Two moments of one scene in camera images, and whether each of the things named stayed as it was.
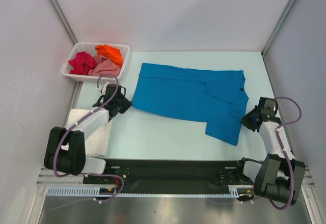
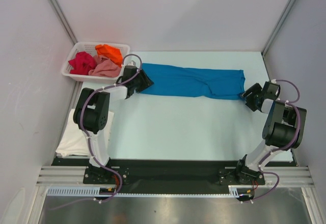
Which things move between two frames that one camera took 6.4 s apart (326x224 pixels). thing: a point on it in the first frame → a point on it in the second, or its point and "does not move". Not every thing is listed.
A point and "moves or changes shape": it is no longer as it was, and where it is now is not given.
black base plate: x=167 y=175 does not move
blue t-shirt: x=218 y=98 moves or changes shape
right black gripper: x=245 y=121 → x=256 y=88
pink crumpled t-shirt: x=105 y=67 does not move
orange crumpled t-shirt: x=113 y=54 does not move
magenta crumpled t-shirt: x=82 y=62 does not move
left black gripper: x=127 y=105 → x=146 y=81
